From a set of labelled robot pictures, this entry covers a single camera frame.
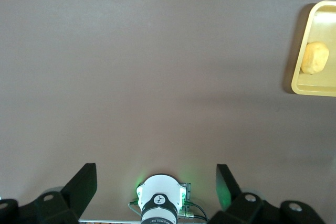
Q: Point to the yellow plastic tray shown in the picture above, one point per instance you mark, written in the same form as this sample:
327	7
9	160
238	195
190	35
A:
302	85

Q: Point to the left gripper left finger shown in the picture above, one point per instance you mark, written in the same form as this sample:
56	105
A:
52	208

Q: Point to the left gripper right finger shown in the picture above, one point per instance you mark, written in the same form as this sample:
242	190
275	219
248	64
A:
249	208

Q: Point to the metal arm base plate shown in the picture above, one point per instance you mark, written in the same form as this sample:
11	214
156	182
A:
187	195

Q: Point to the yellow potato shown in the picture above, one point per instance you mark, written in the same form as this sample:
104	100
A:
314	58

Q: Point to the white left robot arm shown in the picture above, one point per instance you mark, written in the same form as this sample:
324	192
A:
160	190

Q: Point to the metal table edge rail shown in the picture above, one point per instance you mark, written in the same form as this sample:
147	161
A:
110	221

